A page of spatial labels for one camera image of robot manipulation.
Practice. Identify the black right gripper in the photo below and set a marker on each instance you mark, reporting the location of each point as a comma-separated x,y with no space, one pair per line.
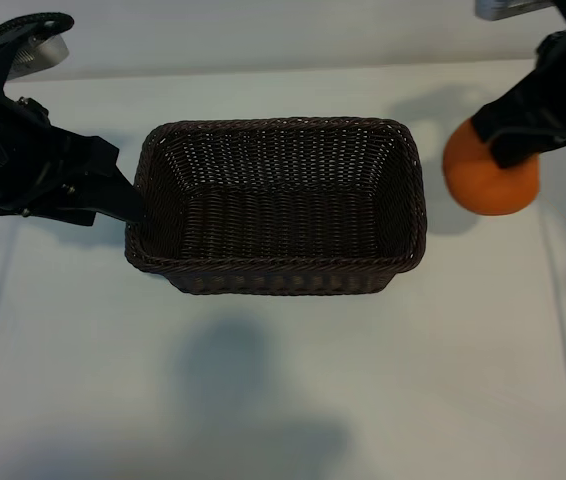
563,90

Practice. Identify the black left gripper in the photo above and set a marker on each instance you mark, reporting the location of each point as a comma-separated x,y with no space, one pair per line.
13,150

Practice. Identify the orange fruit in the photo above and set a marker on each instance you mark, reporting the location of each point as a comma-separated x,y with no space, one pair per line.
493,190

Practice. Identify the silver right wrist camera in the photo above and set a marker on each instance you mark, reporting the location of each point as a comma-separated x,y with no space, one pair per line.
508,9

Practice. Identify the dark brown wicker basket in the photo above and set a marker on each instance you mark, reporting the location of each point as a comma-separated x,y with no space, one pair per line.
273,225

